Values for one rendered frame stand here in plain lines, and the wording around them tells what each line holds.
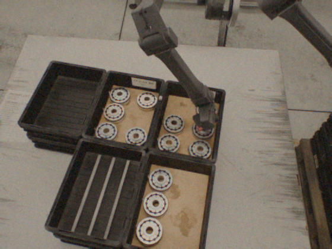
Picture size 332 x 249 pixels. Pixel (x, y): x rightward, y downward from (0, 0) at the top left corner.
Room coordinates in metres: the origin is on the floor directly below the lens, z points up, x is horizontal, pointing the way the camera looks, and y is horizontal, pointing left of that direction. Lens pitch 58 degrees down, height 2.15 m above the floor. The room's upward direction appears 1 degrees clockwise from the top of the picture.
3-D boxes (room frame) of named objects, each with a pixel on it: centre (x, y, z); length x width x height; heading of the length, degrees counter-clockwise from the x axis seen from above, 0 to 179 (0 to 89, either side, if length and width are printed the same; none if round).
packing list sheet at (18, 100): (0.93, 0.80, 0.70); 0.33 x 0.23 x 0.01; 177
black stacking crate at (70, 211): (0.45, 0.26, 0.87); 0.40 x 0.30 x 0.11; 169
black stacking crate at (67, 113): (0.90, 0.48, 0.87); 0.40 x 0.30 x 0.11; 169
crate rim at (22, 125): (0.90, 0.48, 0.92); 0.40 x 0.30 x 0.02; 169
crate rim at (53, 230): (0.45, 0.26, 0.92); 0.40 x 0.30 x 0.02; 169
